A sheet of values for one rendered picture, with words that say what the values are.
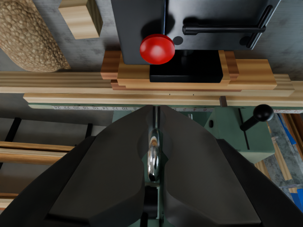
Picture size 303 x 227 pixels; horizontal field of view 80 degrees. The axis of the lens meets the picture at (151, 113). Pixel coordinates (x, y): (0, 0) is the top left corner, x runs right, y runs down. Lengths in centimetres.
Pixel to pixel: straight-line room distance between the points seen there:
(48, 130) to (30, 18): 270
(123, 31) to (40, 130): 288
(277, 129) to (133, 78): 103
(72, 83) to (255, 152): 32
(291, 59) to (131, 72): 28
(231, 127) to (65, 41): 29
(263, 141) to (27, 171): 276
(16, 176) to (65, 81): 257
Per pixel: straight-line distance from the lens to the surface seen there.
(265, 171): 183
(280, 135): 120
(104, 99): 37
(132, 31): 17
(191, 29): 17
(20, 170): 292
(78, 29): 28
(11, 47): 35
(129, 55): 19
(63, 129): 291
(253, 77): 34
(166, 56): 16
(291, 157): 118
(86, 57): 36
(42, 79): 42
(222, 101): 35
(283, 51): 38
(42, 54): 35
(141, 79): 26
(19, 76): 45
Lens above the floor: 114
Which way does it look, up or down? 29 degrees down
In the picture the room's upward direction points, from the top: 178 degrees counter-clockwise
